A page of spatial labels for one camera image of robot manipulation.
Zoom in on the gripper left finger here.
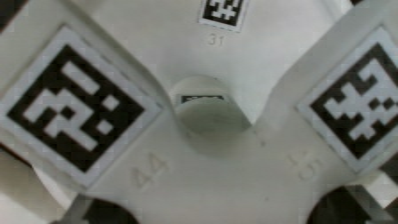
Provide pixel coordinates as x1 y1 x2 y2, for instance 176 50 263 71
52 195 139 224

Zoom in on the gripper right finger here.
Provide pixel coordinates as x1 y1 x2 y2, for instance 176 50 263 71
306 185 398 224

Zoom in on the white cylindrical table leg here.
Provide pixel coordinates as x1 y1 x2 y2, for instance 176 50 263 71
169 75 251 135

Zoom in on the white cross-shaped table base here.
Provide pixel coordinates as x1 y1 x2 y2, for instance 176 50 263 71
0 0 398 224

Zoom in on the white round table top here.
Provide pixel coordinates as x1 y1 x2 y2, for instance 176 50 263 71
0 0 398 224

